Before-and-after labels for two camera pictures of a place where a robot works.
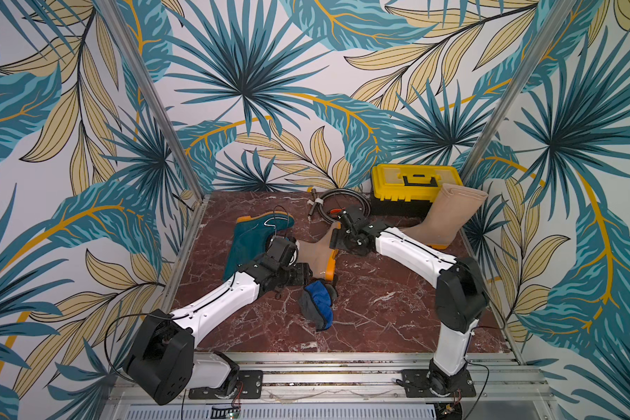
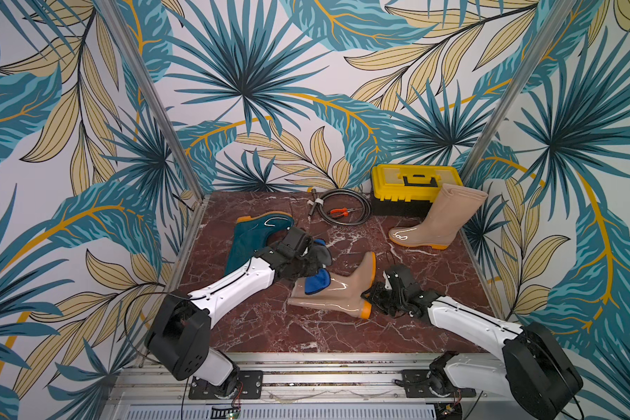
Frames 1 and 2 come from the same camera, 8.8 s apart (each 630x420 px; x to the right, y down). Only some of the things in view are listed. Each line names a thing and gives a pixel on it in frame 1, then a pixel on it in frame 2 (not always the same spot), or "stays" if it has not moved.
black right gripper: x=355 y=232 to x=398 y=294
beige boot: x=320 y=256 to x=345 y=294
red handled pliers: x=336 y=212 stays
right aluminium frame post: x=514 y=90 stays
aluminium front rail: x=363 y=386 stays
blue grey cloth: x=316 y=302 to x=321 y=277
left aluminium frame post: x=152 y=94 stays
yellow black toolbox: x=409 y=190 stays
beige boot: x=453 y=206 stays
